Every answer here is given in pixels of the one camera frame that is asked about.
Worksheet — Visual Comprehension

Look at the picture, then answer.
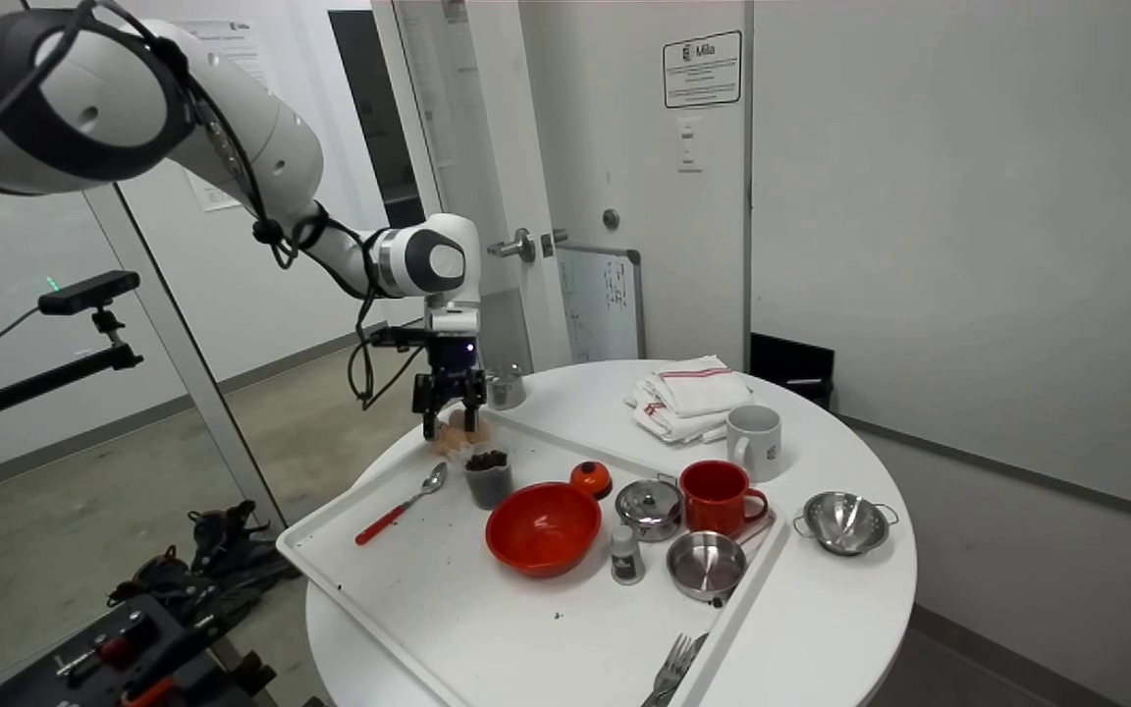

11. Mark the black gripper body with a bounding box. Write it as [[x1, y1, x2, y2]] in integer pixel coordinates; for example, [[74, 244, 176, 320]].
[[411, 345, 487, 415]]

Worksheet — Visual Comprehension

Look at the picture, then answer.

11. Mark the clear plastic cup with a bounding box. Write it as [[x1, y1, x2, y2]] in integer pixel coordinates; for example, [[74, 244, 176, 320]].
[[466, 453, 511, 511]]

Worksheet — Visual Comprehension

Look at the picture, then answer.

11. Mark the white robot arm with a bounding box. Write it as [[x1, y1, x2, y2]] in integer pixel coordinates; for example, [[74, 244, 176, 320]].
[[0, 0, 481, 299]]

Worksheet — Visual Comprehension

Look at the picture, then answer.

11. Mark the red bowl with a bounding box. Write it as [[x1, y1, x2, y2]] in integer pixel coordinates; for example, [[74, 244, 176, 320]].
[[482, 483, 601, 576]]

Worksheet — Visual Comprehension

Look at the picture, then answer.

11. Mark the small steel bowl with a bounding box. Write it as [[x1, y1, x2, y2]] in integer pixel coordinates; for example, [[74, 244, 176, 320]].
[[669, 530, 748, 603]]

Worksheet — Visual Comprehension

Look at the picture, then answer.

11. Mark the steel colander bowl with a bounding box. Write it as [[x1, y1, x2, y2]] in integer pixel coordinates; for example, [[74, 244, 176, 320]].
[[795, 489, 901, 556]]

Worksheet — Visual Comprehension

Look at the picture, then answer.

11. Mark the bag of bread rolls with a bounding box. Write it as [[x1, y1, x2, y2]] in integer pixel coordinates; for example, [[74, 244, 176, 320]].
[[434, 411, 490, 460]]

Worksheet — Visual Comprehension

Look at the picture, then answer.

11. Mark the small steel pot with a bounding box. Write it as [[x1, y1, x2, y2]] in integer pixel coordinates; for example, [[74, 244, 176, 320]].
[[487, 360, 526, 409]]

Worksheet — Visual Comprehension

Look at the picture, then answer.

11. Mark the white plastic tray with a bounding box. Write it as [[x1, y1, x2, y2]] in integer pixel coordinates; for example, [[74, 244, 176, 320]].
[[280, 445, 788, 707]]

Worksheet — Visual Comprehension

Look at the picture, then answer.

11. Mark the steel strainer lid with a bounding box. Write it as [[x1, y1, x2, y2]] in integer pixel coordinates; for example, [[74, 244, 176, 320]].
[[618, 480, 682, 542]]

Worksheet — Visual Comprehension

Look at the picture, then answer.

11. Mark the white red kitchen towel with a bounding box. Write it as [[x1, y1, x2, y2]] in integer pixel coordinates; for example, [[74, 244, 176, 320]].
[[623, 353, 752, 447]]

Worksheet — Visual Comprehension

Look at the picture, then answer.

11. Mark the red mug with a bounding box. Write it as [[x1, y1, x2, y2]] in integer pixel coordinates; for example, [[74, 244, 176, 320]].
[[680, 460, 771, 538]]

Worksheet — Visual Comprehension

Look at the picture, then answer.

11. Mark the white mug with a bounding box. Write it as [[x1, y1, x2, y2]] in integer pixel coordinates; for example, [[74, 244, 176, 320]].
[[727, 404, 783, 483]]

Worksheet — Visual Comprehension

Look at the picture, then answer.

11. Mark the black tool pile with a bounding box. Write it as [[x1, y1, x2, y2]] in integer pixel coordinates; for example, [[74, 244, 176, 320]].
[[0, 498, 290, 707]]

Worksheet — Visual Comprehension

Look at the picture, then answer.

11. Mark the red-handled metal spoon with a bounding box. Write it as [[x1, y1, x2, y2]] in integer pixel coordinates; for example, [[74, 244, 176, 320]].
[[354, 464, 447, 544]]

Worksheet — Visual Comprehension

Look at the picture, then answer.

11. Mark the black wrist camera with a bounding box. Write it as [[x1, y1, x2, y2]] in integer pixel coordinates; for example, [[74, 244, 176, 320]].
[[367, 320, 474, 348]]

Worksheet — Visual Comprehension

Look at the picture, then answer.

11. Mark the silver door handle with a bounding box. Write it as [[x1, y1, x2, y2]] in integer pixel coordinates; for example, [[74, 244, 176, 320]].
[[487, 226, 559, 264]]

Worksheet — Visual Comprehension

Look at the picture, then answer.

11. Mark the black wall box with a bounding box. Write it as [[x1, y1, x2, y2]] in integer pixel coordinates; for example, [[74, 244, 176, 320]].
[[752, 335, 838, 409]]

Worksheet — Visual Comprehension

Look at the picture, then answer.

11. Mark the black camera on stand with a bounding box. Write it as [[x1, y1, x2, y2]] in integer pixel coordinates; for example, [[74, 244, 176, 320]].
[[0, 267, 149, 535]]

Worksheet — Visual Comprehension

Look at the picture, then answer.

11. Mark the wall notice sign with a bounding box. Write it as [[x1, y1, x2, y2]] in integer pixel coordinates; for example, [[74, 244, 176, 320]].
[[663, 31, 741, 111]]

